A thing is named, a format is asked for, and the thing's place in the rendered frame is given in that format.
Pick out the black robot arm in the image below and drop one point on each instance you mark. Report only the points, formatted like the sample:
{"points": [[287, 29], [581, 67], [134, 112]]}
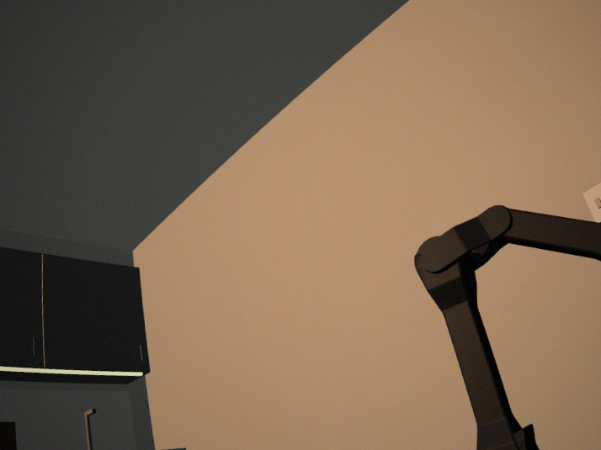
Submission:
{"points": [[446, 265]]}

